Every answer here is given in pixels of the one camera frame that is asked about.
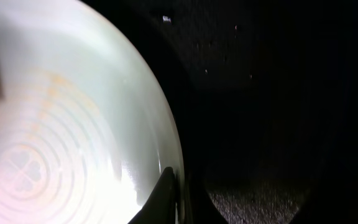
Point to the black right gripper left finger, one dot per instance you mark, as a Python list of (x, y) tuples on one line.
[(160, 208)]

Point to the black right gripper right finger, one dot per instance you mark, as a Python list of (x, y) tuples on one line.
[(202, 209)]

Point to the pale green plate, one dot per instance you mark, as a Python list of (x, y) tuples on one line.
[(85, 128)]

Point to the round black tray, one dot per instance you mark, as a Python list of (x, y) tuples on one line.
[(265, 98)]

